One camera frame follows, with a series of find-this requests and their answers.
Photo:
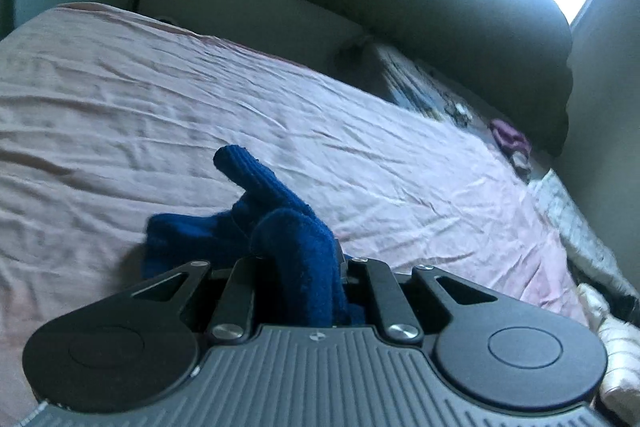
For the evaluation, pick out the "pink bed sheet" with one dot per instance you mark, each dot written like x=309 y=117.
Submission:
x=200 y=97

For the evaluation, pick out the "dark olive cloth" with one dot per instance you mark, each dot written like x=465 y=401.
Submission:
x=475 y=37

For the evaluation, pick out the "blue knitted glove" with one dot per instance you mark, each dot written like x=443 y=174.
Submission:
x=300 y=257

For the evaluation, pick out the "patterned dark cloth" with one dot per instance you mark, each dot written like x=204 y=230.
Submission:
x=415 y=87

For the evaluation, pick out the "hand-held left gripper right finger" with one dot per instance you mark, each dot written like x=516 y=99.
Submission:
x=380 y=292

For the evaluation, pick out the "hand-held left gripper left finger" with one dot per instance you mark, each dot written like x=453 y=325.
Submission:
x=240 y=292

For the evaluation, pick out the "cream cloth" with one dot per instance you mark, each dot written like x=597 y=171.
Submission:
x=617 y=347

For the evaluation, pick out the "white quilt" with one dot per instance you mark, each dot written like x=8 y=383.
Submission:
x=575 y=217

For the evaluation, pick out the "purple cloth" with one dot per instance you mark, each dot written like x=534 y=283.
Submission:
x=507 y=136

